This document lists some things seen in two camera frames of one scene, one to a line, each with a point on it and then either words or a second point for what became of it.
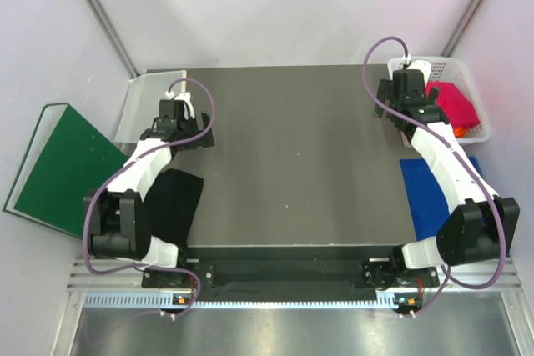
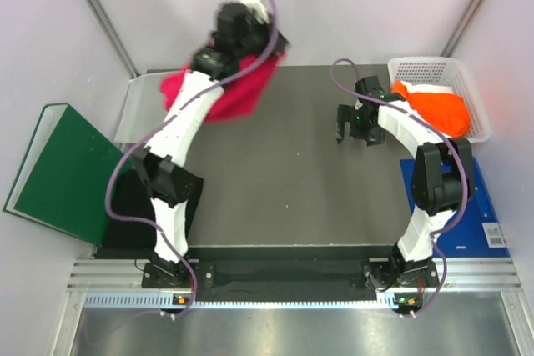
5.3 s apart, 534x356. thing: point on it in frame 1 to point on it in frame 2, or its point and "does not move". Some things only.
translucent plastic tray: (142, 104) does not move
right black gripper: (385, 92) to (348, 113)
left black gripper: (205, 142) to (267, 30)
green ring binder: (67, 159) does not move
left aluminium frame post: (100, 15) does not move
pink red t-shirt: (458, 109) to (243, 97)
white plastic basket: (454, 72) does not move
